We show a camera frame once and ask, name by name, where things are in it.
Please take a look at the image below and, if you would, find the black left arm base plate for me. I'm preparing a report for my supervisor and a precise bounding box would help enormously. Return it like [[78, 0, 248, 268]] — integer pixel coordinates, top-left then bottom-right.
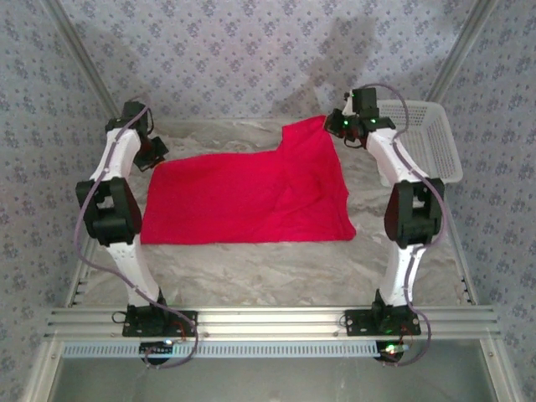
[[121, 309, 198, 338]]

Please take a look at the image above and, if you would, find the grey slotted cable duct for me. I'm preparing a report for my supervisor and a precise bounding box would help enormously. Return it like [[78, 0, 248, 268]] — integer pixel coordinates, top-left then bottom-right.
[[61, 339, 389, 360]]

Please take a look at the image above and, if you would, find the black left controller board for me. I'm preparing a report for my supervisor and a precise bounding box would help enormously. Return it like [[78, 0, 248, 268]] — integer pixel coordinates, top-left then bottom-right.
[[139, 341, 175, 364]]

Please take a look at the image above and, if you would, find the white perforated plastic basket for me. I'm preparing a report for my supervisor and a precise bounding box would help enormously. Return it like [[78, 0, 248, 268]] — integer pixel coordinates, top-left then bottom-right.
[[378, 100, 464, 188]]

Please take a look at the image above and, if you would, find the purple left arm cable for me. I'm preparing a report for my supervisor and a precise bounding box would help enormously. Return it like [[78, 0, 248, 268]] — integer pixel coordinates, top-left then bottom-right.
[[74, 104, 203, 370]]

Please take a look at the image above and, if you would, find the black controller board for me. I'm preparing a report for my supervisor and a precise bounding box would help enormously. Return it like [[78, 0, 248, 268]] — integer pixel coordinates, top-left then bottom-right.
[[375, 341, 410, 364], [139, 341, 175, 364]]

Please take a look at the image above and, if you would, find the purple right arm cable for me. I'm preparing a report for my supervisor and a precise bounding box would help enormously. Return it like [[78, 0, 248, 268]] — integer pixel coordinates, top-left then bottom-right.
[[374, 83, 449, 369]]

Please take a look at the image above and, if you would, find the red t-shirt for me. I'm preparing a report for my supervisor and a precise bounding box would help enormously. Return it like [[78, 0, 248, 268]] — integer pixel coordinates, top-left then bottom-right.
[[140, 115, 358, 247]]

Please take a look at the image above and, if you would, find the aluminium table side rail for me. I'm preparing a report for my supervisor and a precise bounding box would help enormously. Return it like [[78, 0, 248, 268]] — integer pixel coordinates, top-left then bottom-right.
[[62, 119, 129, 311], [435, 183, 478, 307]]

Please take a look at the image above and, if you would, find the aluminium frame post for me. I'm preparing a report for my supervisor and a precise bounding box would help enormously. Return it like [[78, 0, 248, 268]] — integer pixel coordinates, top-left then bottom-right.
[[41, 0, 128, 126], [425, 0, 500, 110]]

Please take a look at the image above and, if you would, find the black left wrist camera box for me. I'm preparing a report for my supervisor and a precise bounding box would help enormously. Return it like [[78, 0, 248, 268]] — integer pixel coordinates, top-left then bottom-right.
[[121, 100, 152, 129]]

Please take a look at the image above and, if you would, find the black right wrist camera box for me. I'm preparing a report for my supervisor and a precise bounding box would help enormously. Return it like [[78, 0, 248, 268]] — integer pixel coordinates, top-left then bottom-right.
[[348, 85, 381, 119]]

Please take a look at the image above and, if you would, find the aluminium mounting rail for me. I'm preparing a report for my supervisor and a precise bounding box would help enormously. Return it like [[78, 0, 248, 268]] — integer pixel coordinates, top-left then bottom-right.
[[44, 307, 503, 338]]

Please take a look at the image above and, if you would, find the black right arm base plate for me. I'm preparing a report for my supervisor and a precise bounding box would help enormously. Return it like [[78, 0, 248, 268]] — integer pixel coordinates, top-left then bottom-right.
[[345, 308, 421, 337]]

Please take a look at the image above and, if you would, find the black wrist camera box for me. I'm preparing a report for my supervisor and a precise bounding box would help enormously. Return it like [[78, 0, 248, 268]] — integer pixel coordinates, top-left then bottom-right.
[[121, 100, 152, 129], [348, 85, 381, 119]]

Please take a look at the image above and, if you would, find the black right controller board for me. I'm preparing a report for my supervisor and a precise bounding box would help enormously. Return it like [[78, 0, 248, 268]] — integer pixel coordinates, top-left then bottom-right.
[[375, 341, 410, 364]]

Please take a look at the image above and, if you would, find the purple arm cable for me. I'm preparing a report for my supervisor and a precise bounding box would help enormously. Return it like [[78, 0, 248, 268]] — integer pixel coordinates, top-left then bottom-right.
[[74, 104, 203, 370], [374, 83, 449, 369]]

